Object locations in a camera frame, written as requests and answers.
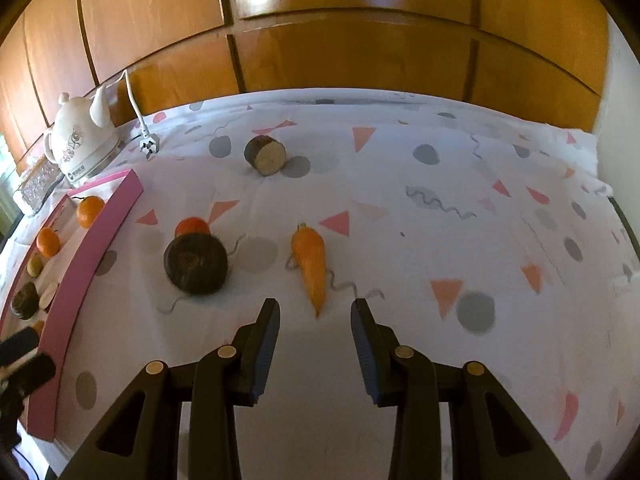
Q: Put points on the pink rimmed tray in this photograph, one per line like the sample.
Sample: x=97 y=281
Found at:
x=85 y=280

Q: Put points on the clear patterned glass box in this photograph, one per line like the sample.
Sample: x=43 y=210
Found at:
x=40 y=185

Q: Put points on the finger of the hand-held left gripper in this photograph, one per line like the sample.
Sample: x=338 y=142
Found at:
x=17 y=345
x=35 y=372

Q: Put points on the small red tomato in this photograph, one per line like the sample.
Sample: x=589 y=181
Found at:
x=192 y=225

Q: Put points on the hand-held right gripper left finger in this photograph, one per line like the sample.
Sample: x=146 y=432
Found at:
x=262 y=355

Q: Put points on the dark cut root piece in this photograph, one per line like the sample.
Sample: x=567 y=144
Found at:
x=48 y=296
x=265 y=155

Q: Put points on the white ceramic electric kettle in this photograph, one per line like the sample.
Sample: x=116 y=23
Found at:
x=80 y=145

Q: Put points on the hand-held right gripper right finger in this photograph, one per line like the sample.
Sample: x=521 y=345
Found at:
x=367 y=355

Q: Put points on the orange mandarin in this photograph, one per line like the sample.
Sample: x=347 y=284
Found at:
x=48 y=241
x=90 y=211

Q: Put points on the brown wooden wardrobe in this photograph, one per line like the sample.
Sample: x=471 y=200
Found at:
x=350 y=20

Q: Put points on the dark brown round root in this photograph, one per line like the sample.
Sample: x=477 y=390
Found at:
x=24 y=300
x=196 y=263

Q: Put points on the window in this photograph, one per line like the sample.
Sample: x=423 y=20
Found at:
x=6 y=195

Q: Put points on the small yellowish round fruit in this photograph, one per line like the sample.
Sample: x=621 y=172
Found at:
x=38 y=327
x=35 y=265

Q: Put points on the orange carrot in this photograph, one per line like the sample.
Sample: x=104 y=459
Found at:
x=310 y=270

